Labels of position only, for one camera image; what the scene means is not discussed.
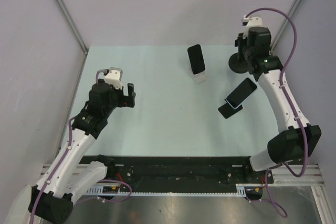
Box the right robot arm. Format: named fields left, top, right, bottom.
left=235, top=26, right=322, bottom=183

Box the white phone stand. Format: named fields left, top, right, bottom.
left=189, top=67, right=206, bottom=83

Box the black phone on white stand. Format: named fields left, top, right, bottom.
left=187, top=44, right=206, bottom=75

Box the black round-base phone stand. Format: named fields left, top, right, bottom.
left=228, top=51, right=248, bottom=74

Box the aluminium frame post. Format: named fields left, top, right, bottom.
left=271, top=0, right=303, bottom=50
left=54, top=0, right=89, bottom=56

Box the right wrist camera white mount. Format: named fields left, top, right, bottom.
left=241, top=16, right=263, bottom=38

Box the right aluminium frame post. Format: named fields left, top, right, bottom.
left=271, top=0, right=303, bottom=50

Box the left aluminium frame post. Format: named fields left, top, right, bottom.
left=54, top=0, right=89, bottom=56

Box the blue-edged phone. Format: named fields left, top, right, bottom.
left=225, top=78, right=258, bottom=109

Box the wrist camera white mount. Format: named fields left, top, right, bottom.
left=104, top=67, right=123, bottom=90
left=241, top=16, right=263, bottom=38

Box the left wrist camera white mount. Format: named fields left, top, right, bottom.
left=104, top=67, right=123, bottom=90

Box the white slotted cable duct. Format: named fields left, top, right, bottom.
left=84, top=184, right=263, bottom=198

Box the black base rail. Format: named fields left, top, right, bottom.
left=80, top=155, right=274, bottom=193

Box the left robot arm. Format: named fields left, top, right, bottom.
left=28, top=79, right=135, bottom=223

